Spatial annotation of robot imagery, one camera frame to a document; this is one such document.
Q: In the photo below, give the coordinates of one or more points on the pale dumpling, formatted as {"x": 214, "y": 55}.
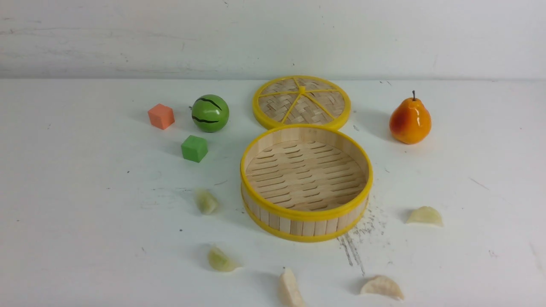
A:
{"x": 206, "y": 202}

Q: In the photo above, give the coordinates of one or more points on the greenish dumpling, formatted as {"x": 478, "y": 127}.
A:
{"x": 220, "y": 261}

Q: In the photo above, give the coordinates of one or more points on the white dumpling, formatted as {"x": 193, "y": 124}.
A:
{"x": 288, "y": 290}
{"x": 384, "y": 286}
{"x": 426, "y": 215}

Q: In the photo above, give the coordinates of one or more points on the bamboo steamer tray yellow rim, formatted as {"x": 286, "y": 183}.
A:
{"x": 305, "y": 183}

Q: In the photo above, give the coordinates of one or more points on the woven bamboo steamer lid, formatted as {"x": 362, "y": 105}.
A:
{"x": 301, "y": 99}

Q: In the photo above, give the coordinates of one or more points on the green toy watermelon ball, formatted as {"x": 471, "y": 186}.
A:
{"x": 210, "y": 113}

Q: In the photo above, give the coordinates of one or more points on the green cube block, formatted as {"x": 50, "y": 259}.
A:
{"x": 194, "y": 148}

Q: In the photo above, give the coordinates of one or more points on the orange cube block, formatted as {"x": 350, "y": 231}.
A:
{"x": 161, "y": 116}

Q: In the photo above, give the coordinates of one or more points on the orange yellow toy pear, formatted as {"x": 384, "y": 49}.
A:
{"x": 411, "y": 122}

